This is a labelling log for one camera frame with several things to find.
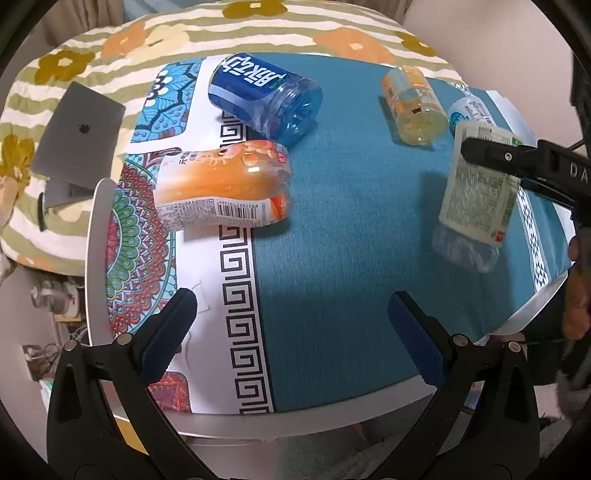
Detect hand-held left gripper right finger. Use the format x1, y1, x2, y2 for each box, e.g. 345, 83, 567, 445
388, 291, 541, 480

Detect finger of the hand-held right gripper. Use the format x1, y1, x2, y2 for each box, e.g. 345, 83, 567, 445
461, 136, 544, 178
521, 178, 575, 209

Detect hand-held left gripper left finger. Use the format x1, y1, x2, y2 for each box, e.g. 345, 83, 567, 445
46, 288, 209, 480

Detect clear bottle white label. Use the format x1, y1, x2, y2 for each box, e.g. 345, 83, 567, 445
431, 121, 526, 274

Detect person's right hand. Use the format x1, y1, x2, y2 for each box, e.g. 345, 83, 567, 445
562, 234, 591, 340

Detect small blue white bottle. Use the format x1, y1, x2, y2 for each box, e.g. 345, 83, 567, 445
447, 96, 498, 137

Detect small orange drink bottle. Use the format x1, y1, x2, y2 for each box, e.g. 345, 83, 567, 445
381, 65, 450, 147

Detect white small appliance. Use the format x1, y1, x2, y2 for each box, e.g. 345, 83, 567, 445
30, 281, 86, 320

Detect blue patterned table cloth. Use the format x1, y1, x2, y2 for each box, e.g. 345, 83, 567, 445
105, 51, 574, 415

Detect orange juice bottle lying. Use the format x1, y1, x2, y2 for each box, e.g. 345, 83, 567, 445
153, 139, 294, 233

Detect grey fuzzy cloth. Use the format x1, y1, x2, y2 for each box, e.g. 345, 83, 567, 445
554, 339, 591, 422

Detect grey laptop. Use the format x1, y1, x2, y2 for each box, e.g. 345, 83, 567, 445
30, 82, 127, 209

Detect blue label plastic bottle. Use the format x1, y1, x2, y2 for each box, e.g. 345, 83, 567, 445
207, 54, 323, 147

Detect floral striped blanket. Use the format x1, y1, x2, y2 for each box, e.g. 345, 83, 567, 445
0, 0, 468, 278

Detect tangled cables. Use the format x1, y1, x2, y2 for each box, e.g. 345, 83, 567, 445
22, 330, 89, 384

